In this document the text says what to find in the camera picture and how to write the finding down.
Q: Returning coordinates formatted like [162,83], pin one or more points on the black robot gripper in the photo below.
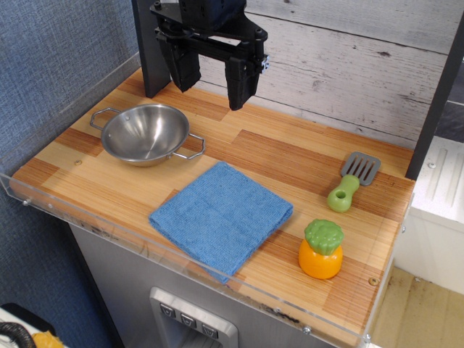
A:
[215,29]

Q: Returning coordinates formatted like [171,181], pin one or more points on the steel bowl with handles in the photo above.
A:
[145,135]

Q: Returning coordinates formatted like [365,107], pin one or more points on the folded blue towel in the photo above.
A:
[221,219]

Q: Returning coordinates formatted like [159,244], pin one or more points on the clear acrylic table guard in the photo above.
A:
[299,159]

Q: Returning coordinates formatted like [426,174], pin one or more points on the orange toy carrot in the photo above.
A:
[320,253]

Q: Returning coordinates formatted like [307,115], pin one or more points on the silver toy fridge dispenser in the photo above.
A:
[183,324]

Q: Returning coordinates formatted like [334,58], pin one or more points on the white ribbed appliance top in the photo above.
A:
[439,187]

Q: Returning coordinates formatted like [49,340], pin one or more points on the dark vertical post left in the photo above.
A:
[154,69]

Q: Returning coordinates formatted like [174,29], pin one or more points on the dark vertical post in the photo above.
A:
[443,89]
[154,69]

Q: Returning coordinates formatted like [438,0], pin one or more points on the toy spatula green handle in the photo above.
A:
[359,170]

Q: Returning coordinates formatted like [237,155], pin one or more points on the dark vertical post right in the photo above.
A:
[443,89]

